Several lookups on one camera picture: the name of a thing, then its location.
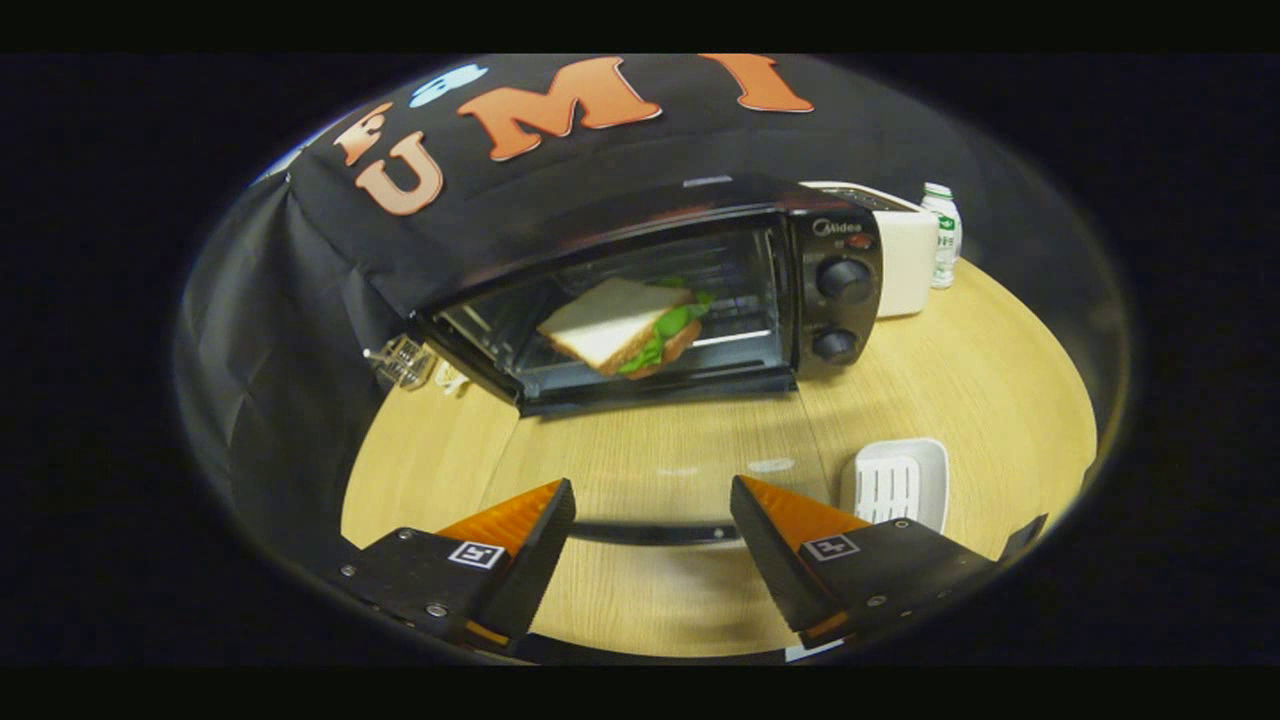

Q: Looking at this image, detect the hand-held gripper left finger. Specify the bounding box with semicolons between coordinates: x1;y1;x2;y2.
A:
335;478;577;651

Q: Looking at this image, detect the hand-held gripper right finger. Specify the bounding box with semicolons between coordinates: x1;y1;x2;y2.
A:
729;475;1001;649

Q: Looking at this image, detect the white bread lettuce sandwich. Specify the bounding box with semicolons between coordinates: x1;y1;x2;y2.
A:
537;277;716;379

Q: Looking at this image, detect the black toaster oven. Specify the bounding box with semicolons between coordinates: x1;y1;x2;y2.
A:
415;175;886;547

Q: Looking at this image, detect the white bread toaster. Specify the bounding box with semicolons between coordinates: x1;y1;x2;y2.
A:
800;180;941;319

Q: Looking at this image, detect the small white plastic tray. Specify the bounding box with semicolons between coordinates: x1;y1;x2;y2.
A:
840;438;951;536

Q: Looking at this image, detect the small clear glass object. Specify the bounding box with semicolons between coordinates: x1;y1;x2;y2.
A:
365;335;437;391

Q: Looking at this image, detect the white green-label drink bottle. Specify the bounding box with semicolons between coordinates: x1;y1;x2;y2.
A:
920;183;963;291

